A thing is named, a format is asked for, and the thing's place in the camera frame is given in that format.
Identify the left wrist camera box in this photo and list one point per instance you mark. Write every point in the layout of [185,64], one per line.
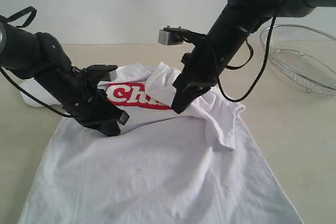
[98,73]

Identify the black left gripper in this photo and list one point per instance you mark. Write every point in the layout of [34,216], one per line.
[83,100]

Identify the white t-shirt red print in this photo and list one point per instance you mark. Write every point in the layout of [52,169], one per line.
[200,166]

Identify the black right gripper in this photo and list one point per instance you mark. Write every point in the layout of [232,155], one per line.
[202,66]

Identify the metal wire mesh basket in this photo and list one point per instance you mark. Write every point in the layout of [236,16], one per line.
[306,56]

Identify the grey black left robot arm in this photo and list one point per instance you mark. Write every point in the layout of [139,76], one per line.
[41,57]

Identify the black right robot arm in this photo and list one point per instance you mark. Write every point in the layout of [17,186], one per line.
[240,18]

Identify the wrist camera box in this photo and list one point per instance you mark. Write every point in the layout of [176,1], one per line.
[98,73]
[170,36]

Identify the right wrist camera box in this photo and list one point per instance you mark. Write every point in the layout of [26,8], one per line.
[170,36]

